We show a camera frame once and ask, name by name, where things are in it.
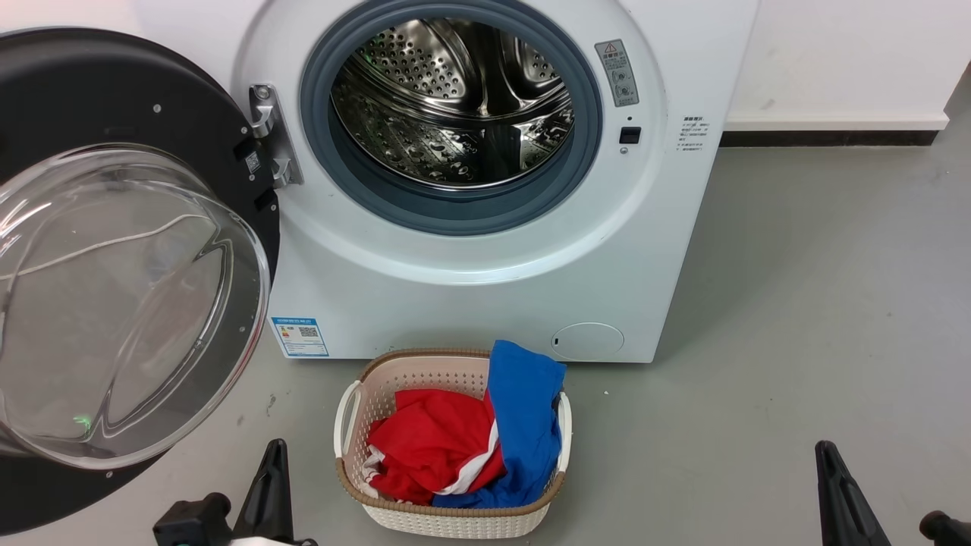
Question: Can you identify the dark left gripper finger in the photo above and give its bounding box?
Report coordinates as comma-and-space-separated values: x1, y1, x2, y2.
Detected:
266, 440, 295, 541
231, 440, 278, 538

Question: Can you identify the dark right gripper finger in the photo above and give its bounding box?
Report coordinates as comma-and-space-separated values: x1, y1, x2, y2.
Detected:
822, 441, 892, 546
815, 442, 854, 546

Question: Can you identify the black round glass washer door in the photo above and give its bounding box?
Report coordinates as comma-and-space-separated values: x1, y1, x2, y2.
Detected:
0, 28, 281, 535

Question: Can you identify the white front-load washing machine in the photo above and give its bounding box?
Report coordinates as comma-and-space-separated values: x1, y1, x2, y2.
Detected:
137, 0, 759, 363

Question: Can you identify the metal door hinge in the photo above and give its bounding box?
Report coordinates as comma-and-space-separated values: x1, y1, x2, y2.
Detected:
249, 83, 304, 189

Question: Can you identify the red garment with white trim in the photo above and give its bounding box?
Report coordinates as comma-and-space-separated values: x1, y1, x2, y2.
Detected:
366, 388, 507, 507

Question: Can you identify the blue energy label sticker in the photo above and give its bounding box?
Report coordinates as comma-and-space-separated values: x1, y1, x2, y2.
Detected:
271, 316, 330, 358

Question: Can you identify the cream perforated laundry basket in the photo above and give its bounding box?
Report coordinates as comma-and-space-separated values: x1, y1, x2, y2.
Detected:
335, 348, 573, 539

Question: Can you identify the blue garment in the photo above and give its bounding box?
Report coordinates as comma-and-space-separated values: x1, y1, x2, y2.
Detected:
432, 340, 567, 509

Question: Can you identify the round white filter cover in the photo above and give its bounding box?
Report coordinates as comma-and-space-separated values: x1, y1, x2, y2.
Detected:
551, 322, 625, 362

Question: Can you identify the small printed text label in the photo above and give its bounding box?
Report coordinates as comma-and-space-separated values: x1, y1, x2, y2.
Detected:
680, 115, 709, 152

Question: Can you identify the grey warning sticker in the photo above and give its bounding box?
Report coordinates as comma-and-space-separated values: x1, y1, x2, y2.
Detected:
594, 39, 639, 107

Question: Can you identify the white floor cable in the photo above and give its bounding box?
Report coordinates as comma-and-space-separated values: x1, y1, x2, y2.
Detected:
0, 215, 206, 281

